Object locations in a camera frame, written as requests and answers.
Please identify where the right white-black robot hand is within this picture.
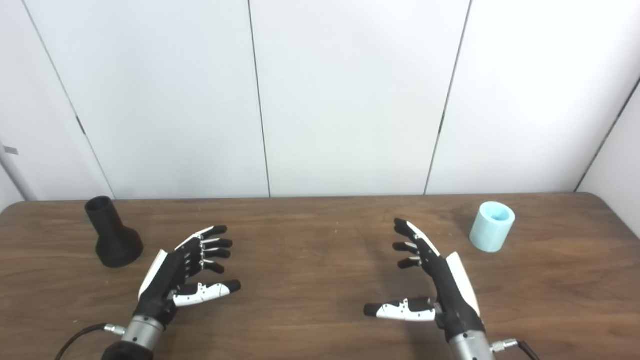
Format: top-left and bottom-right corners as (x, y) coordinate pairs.
(363, 218), (486, 343)

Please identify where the left white-black robot hand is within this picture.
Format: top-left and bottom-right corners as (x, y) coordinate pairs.
(134, 225), (242, 327)

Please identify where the black nozzle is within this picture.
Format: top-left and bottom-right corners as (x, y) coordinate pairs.
(84, 196), (144, 268)

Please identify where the light-blue hose piece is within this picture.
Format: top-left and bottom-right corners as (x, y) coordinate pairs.
(469, 201), (516, 253)

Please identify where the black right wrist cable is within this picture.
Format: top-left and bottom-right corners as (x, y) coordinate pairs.
(490, 338), (542, 360)

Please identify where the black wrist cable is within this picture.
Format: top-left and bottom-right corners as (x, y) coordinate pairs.
(54, 323), (126, 360)
(490, 338), (542, 360)

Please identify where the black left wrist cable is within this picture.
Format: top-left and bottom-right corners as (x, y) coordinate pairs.
(54, 323), (126, 360)

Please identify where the white wall corner post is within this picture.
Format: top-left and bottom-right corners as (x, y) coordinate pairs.
(0, 141), (38, 202)

